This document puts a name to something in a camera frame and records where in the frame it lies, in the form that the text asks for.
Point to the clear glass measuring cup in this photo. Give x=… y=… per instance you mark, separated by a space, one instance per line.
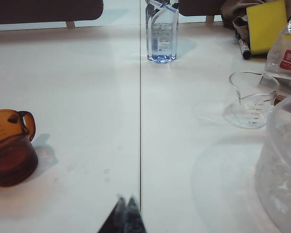
x=247 y=114

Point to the translucent plastic container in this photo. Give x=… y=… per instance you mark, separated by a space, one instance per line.
x=283 y=157

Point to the black marker pen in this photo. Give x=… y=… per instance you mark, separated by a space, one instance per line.
x=244 y=48

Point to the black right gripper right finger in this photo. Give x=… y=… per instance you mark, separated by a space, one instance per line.
x=135 y=218

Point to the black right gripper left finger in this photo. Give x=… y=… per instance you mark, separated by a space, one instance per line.
x=115 y=218

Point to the yellow sponge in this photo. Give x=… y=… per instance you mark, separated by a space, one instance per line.
x=266 y=26

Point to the clear plastic water bottle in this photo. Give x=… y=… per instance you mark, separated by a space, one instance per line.
x=162 y=36

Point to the narrow brown desk partition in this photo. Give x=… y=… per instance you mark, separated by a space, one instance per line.
x=198 y=6

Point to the wide brown desk partition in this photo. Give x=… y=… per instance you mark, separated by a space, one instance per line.
x=43 y=11

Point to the clear plastic bag red print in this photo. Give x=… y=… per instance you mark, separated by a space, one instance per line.
x=287 y=60

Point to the small amber measuring cup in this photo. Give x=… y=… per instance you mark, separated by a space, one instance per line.
x=12 y=157

